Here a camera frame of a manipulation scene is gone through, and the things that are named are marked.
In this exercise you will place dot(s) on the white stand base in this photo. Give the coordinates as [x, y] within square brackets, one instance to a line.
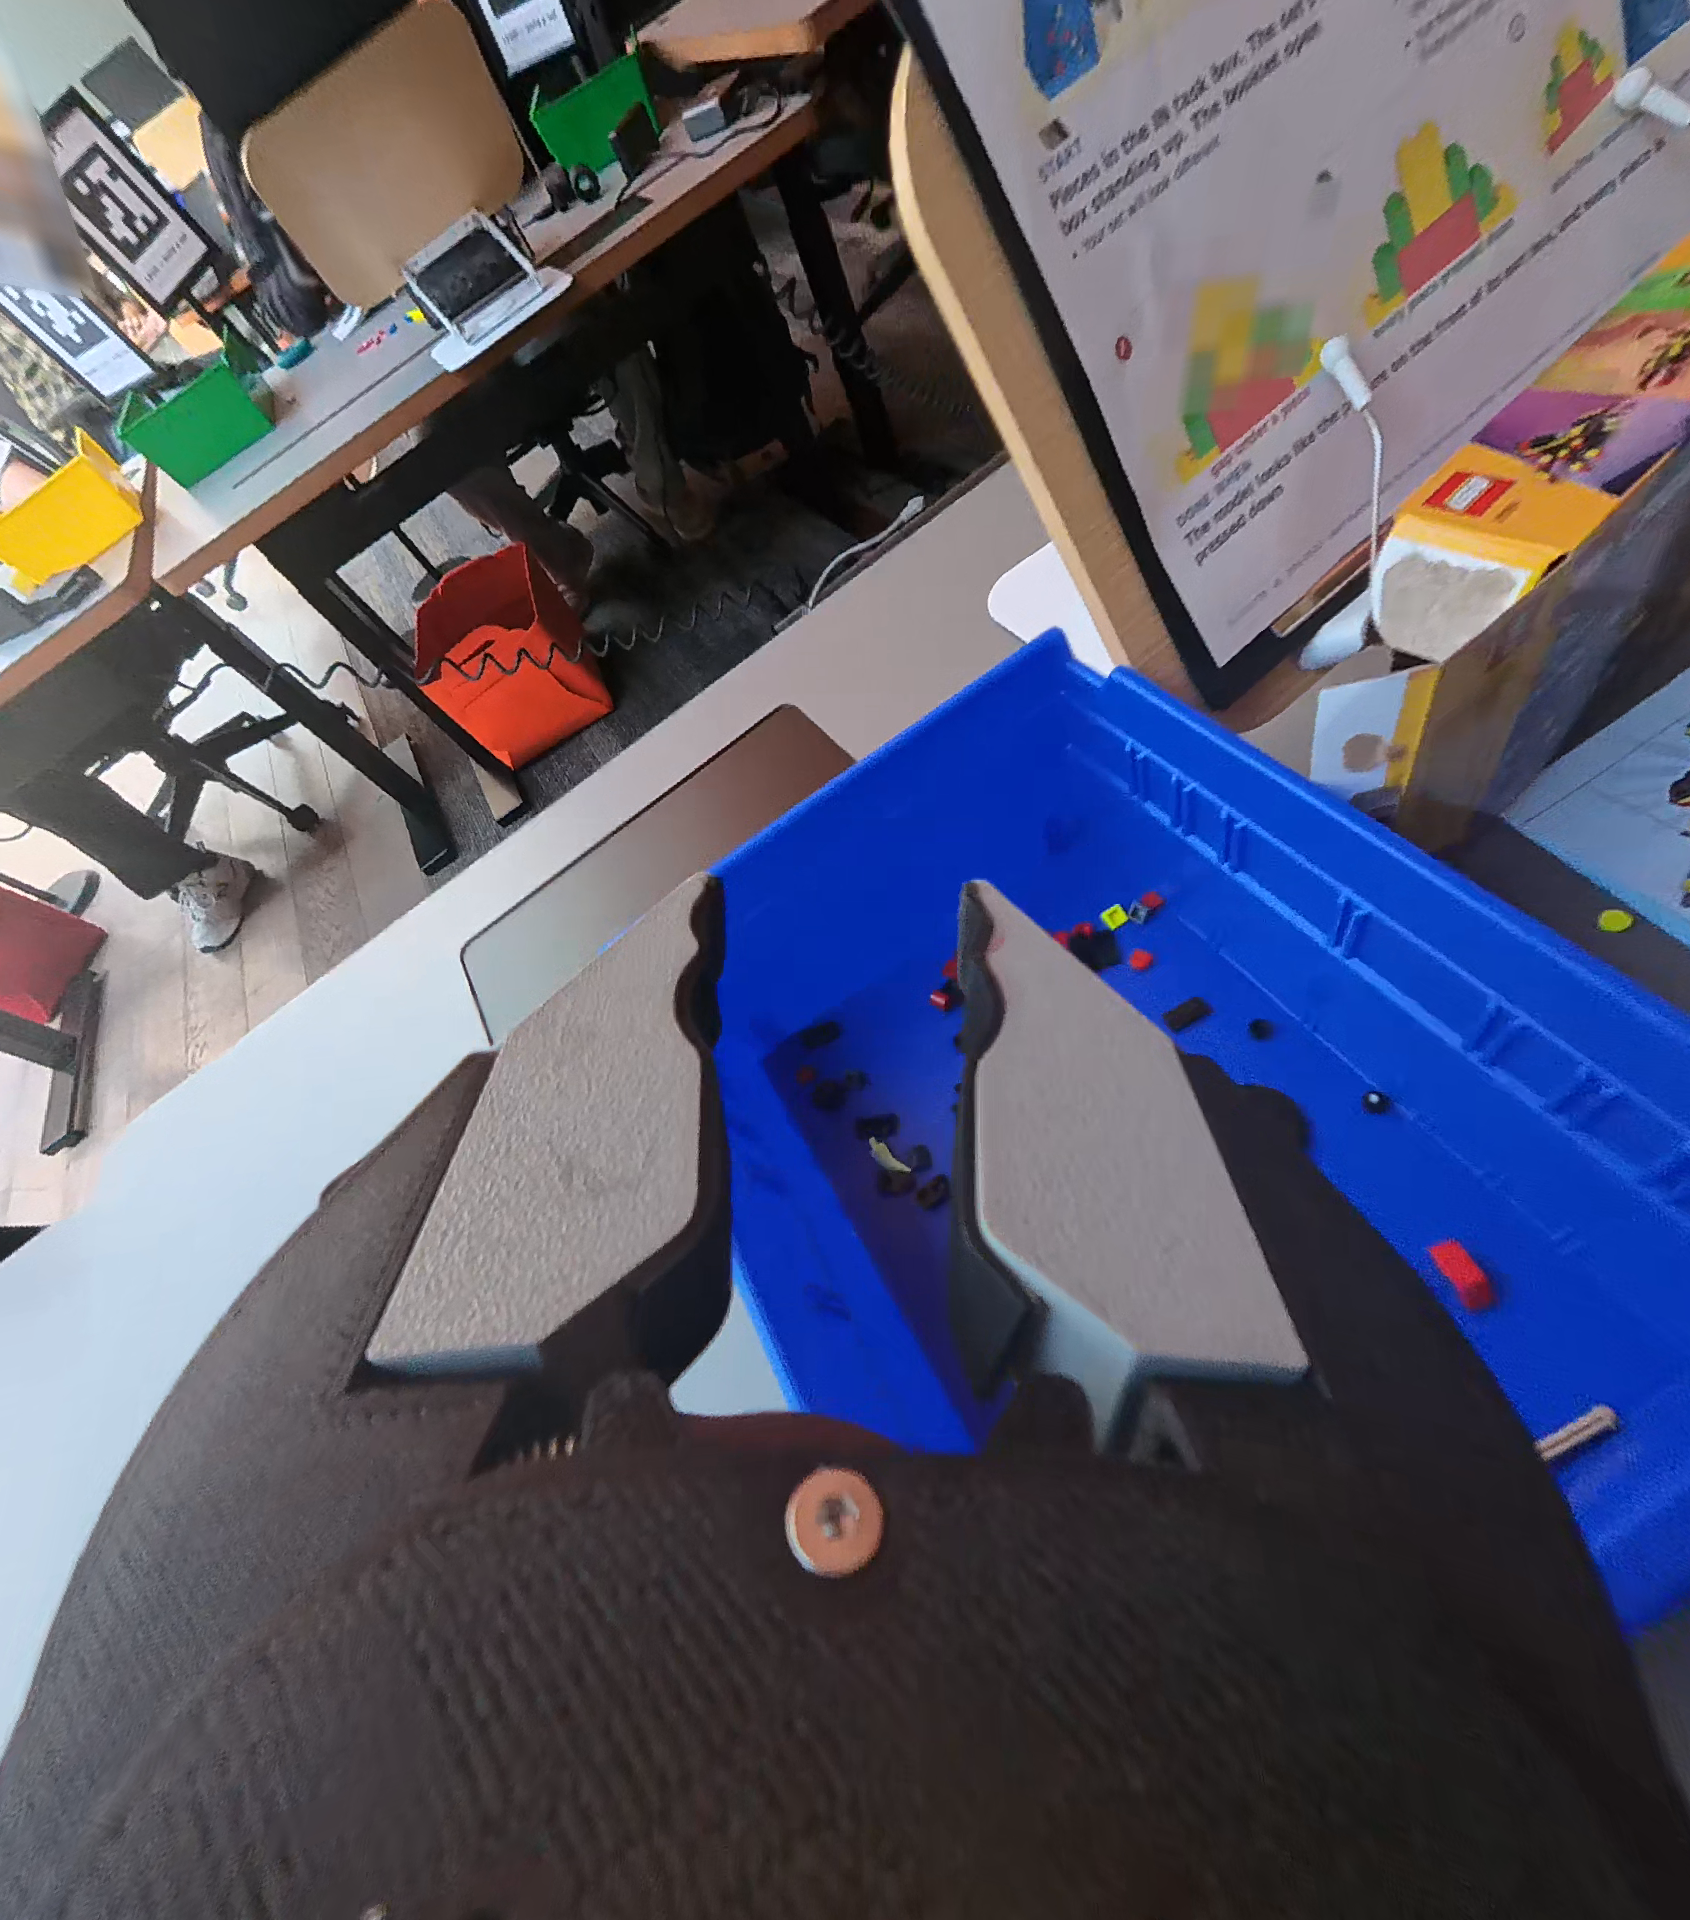
[1040, 593]

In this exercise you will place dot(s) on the blue plastic bin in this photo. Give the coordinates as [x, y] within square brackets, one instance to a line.
[1534, 1051]

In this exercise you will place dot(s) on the wooden display board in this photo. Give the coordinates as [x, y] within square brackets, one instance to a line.
[995, 374]

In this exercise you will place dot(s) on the yellow plastic bin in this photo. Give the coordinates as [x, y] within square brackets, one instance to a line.
[58, 518]

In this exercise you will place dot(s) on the tan lego pin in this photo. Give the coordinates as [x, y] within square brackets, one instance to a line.
[1577, 1433]

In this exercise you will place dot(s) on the instruction poster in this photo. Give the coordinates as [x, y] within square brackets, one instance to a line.
[1235, 194]

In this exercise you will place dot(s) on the pile of small lego pieces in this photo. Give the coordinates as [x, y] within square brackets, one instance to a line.
[860, 1111]

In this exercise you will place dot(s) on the lego instruction booklet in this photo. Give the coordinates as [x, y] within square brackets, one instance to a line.
[1611, 810]

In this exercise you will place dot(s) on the green plastic bin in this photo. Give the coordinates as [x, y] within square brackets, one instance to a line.
[192, 428]
[590, 121]

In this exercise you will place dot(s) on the red lego brick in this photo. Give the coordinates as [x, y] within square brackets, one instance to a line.
[1460, 1274]

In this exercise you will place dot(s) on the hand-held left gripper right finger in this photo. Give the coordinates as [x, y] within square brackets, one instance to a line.
[1115, 1184]

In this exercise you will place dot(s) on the black white marker board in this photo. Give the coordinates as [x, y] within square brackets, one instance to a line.
[125, 194]
[64, 338]

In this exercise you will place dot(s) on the orange fabric bag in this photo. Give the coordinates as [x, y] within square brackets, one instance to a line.
[515, 674]

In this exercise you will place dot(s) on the lego set box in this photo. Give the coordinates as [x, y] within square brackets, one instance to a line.
[1580, 674]

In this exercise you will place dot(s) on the white desk with black legs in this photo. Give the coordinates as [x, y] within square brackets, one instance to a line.
[335, 435]
[21, 661]

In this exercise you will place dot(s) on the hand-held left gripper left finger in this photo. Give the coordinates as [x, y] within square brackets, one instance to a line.
[561, 1184]

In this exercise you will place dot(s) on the tablet on white stand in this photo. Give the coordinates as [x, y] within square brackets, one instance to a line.
[471, 278]

